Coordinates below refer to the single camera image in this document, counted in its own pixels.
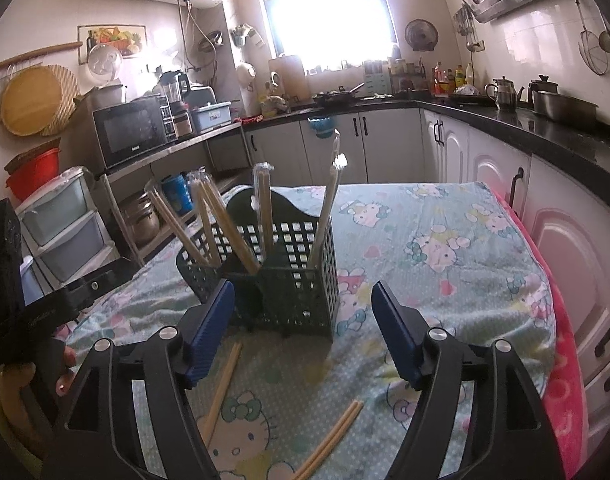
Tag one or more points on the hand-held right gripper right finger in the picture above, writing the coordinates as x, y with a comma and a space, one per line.
392, 332

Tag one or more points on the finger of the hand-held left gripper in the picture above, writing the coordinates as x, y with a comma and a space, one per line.
100, 282

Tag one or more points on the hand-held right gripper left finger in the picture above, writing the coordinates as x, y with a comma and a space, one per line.
210, 335

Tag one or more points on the green plastic utensil basket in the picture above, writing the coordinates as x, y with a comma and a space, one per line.
295, 290

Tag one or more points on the hanging kitchen utensils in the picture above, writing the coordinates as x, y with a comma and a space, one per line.
465, 20

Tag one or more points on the person's left hand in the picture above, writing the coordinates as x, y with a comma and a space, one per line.
64, 385

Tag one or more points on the wooden chopstick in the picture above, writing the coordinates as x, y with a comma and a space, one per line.
221, 390
337, 440
330, 435
229, 385

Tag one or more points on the plastic drawer unit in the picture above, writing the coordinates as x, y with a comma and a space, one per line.
65, 230

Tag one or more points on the cartoon printed blanket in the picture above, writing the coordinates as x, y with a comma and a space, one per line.
410, 270

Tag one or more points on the red plastic basin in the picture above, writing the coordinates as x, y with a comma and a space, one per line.
32, 175

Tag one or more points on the blue canister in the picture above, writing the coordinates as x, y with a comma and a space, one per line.
177, 195

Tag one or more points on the black microwave oven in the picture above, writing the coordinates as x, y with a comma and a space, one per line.
130, 132

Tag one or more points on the brown cardboard box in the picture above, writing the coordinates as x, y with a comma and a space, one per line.
77, 130

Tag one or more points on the metal shelf rack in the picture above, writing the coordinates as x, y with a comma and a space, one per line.
185, 145

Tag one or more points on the round bamboo tray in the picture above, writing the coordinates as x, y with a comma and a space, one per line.
30, 100

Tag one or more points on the round woven tray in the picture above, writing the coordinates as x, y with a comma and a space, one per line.
69, 105

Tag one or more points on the pink blanket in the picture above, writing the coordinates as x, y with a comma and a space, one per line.
565, 385

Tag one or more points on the grey lidded cooker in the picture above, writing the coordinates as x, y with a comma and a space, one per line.
107, 95

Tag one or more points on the white kitchen cabinets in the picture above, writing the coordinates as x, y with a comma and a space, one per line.
460, 150

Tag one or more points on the grey-blue storage box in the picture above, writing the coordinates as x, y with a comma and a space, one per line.
211, 117

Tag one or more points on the grey toaster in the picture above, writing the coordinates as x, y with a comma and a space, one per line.
201, 95

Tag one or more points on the wooden rolling pin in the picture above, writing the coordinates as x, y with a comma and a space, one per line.
30, 57

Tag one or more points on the blue hanging bowl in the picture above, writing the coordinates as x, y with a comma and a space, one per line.
321, 127

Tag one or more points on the small white fan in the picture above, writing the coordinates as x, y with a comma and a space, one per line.
105, 60

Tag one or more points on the black frying pan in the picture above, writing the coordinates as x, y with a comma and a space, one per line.
335, 96

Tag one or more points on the white hanging pot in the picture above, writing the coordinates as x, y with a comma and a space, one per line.
246, 76

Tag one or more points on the row of condiment bottles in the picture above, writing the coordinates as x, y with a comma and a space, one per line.
452, 77

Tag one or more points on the metal kettle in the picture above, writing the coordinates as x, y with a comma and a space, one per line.
505, 95

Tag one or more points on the wooden cutting board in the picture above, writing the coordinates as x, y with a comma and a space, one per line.
289, 79

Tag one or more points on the steel cooking pot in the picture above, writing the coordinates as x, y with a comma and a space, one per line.
565, 110

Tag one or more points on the dark lidded pot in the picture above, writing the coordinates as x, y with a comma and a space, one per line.
542, 85

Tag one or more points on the window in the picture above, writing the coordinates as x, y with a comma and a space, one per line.
330, 10

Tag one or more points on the fruit wall poster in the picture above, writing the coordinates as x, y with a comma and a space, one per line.
112, 40

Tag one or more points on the wall socket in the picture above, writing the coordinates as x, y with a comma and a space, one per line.
476, 46

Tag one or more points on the dark wall fan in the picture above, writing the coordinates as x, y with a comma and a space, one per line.
421, 35

